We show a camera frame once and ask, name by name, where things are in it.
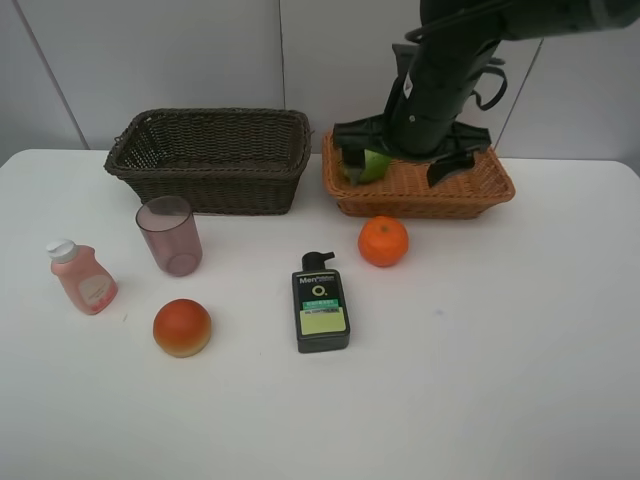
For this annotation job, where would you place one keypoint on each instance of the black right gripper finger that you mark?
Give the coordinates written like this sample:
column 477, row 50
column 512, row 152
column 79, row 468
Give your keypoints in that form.
column 354, row 164
column 449, row 166

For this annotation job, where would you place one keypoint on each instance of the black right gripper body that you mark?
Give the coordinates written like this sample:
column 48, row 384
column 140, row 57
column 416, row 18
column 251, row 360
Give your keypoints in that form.
column 369, row 134

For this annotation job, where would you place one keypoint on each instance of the green lime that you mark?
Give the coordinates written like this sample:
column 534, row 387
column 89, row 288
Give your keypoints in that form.
column 376, row 167

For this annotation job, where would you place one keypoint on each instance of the orange tangerine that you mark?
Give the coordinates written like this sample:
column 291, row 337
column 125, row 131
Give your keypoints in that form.
column 383, row 241

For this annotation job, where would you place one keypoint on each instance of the black pump bottle green label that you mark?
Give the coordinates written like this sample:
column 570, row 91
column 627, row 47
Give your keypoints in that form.
column 321, row 316

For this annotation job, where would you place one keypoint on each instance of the translucent purple plastic cup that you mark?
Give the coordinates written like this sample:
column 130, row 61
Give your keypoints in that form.
column 168, row 226

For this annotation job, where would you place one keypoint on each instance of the pink bottle white cap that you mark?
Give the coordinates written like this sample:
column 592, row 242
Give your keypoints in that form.
column 88, row 285

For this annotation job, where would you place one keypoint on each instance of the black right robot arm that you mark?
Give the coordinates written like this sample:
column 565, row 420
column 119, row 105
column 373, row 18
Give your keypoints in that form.
column 438, row 68

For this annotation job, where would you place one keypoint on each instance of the orange wicker basket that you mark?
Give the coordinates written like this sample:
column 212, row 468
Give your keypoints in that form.
column 404, row 192

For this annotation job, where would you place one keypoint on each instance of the dark brown wicker basket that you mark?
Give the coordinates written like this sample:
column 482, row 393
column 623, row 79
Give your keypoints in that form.
column 222, row 161

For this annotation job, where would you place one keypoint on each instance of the round orange bread bun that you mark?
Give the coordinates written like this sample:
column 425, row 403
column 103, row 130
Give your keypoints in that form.
column 182, row 328

